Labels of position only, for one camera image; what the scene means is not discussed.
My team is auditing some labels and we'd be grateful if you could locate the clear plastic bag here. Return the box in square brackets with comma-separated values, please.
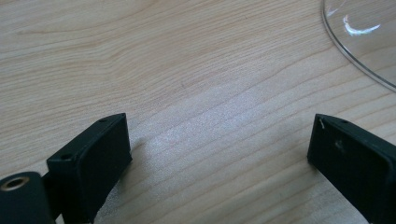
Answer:
[321, 0, 396, 93]

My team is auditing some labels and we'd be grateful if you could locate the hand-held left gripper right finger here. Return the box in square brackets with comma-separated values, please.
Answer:
[306, 113, 396, 224]

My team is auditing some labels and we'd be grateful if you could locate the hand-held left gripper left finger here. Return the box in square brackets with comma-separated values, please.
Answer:
[46, 112, 133, 224]

